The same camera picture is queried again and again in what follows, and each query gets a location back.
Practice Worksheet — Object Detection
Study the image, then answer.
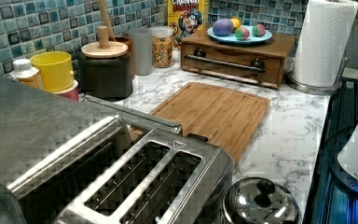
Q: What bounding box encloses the bamboo cutting board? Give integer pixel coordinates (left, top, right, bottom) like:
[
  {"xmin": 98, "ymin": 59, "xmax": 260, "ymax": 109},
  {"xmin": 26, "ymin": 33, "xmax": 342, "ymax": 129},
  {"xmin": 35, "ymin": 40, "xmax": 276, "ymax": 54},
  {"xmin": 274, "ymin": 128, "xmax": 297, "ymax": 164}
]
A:
[{"xmin": 151, "ymin": 82, "xmax": 270, "ymax": 162}]

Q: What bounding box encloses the glass jar of cereal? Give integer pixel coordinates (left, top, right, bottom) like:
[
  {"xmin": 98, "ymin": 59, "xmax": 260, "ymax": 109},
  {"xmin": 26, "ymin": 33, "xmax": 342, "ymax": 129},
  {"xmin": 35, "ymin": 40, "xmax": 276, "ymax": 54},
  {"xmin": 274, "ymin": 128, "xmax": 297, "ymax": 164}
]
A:
[{"xmin": 151, "ymin": 26, "xmax": 173, "ymax": 68}]

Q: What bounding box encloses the frosted grey tumbler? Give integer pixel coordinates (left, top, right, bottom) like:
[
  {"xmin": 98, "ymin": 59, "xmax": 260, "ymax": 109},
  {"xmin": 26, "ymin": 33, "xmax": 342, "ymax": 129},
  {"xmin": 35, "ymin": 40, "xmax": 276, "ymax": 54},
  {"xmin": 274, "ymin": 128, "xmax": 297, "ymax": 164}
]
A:
[{"xmin": 129, "ymin": 27, "xmax": 153, "ymax": 76}]

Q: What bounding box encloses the black canister wooden lid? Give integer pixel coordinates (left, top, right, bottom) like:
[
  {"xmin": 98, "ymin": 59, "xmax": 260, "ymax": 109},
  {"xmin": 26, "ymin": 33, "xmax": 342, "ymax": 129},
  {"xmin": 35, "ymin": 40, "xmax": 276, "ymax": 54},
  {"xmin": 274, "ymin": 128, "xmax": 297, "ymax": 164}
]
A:
[{"xmin": 77, "ymin": 25, "xmax": 133, "ymax": 99}]

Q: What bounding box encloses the brown utensil crock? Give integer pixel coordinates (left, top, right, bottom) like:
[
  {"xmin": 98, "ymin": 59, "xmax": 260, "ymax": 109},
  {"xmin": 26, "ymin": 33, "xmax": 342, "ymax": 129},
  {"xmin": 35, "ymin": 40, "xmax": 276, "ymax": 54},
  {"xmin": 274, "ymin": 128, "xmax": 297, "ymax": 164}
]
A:
[{"xmin": 115, "ymin": 35, "xmax": 136, "ymax": 80}]

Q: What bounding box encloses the silver two-slot toaster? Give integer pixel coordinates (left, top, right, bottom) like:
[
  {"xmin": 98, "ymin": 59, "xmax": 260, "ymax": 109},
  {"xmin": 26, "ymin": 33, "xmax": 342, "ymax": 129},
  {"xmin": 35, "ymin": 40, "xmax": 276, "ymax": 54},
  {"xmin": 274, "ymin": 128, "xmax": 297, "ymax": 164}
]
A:
[{"xmin": 8, "ymin": 116, "xmax": 233, "ymax": 224}]

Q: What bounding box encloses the Cap'n Crunch cereal box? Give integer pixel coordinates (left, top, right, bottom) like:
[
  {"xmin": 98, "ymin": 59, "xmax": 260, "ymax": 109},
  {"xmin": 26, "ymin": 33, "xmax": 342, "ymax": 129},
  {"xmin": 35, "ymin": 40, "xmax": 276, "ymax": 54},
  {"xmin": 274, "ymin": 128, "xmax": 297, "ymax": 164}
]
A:
[{"xmin": 168, "ymin": 0, "xmax": 209, "ymax": 50}]

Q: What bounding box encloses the wooden drawer box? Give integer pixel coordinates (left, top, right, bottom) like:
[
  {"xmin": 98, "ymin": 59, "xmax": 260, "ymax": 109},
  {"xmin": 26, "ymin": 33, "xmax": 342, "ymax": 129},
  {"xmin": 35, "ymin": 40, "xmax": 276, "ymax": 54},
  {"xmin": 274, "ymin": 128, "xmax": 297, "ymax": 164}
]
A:
[{"xmin": 181, "ymin": 30, "xmax": 296, "ymax": 90}]

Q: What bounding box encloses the purple toy egg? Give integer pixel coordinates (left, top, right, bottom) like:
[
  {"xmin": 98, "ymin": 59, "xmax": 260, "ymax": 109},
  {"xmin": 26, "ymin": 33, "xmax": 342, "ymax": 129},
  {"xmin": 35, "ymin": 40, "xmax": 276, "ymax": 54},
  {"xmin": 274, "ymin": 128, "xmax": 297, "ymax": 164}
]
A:
[{"xmin": 213, "ymin": 19, "xmax": 234, "ymax": 36}]

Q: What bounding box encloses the red green toy fruit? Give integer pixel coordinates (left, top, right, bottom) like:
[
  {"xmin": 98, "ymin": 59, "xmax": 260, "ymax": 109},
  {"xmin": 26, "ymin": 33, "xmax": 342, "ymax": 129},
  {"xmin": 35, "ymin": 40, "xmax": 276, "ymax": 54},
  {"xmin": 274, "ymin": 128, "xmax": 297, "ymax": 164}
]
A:
[{"xmin": 236, "ymin": 27, "xmax": 250, "ymax": 41}]

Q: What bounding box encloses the light blue plate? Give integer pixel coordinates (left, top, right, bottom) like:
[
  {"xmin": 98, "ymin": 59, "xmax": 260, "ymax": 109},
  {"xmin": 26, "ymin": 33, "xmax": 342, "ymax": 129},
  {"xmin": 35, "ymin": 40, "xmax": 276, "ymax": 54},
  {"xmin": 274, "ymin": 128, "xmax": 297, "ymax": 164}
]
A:
[{"xmin": 207, "ymin": 25, "xmax": 272, "ymax": 44}]

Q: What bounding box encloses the yellow toy egg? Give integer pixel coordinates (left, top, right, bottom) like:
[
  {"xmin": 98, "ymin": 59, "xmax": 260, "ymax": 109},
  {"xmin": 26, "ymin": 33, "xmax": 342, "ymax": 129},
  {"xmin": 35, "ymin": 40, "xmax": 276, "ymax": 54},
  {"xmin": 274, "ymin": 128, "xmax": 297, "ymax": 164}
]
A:
[{"xmin": 230, "ymin": 18, "xmax": 241, "ymax": 31}]

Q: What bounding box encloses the red cup white rim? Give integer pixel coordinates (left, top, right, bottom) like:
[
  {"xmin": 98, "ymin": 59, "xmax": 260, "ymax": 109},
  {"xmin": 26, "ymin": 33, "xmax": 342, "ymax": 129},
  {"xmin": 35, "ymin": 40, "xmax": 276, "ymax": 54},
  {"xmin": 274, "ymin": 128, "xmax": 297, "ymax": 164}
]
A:
[{"xmin": 55, "ymin": 80, "xmax": 79, "ymax": 102}]

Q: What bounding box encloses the pink green toy fruit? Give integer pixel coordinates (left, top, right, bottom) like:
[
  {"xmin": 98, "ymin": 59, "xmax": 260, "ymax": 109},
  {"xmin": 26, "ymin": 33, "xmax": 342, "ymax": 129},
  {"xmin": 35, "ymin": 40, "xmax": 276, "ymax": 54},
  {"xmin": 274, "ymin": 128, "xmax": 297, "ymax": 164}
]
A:
[{"xmin": 252, "ymin": 24, "xmax": 266, "ymax": 37}]

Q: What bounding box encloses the steel pot lid black knob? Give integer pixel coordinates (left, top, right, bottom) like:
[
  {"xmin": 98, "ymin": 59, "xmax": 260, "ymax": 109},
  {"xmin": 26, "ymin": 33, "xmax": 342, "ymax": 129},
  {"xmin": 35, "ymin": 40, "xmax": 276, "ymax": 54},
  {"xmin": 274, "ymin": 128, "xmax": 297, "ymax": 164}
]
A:
[{"xmin": 221, "ymin": 177, "xmax": 300, "ymax": 224}]

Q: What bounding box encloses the yellow plastic cup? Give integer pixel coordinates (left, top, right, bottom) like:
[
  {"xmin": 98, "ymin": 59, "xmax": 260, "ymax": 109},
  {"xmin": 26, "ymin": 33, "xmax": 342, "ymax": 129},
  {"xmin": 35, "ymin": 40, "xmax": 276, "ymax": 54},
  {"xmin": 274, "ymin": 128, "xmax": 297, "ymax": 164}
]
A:
[{"xmin": 30, "ymin": 51, "xmax": 74, "ymax": 91}]

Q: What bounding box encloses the steel paper towel holder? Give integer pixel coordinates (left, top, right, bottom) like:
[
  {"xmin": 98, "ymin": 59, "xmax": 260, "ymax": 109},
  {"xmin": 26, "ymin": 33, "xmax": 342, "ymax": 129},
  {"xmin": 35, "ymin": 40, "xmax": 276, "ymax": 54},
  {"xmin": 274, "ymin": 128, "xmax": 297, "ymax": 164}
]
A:
[{"xmin": 284, "ymin": 56, "xmax": 349, "ymax": 96}]

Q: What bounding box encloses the white-capped spice bottle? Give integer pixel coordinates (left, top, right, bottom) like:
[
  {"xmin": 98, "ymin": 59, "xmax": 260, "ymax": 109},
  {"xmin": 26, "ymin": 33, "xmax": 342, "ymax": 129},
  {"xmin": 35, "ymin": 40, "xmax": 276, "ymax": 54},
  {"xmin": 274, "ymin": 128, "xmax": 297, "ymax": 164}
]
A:
[{"xmin": 10, "ymin": 59, "xmax": 43, "ymax": 89}]

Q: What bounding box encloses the white paper towel roll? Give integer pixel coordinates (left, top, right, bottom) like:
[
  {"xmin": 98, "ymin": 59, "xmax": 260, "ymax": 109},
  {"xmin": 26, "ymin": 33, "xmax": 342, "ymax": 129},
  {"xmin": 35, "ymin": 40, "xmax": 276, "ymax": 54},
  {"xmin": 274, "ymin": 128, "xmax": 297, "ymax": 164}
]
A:
[{"xmin": 293, "ymin": 0, "xmax": 358, "ymax": 88}]

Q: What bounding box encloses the wooden utensil handle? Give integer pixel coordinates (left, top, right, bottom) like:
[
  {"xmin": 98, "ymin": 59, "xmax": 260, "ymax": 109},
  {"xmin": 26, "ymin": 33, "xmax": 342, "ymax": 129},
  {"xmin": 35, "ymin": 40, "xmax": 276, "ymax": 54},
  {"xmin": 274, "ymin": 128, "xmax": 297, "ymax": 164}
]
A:
[{"xmin": 96, "ymin": 0, "xmax": 116, "ymax": 41}]

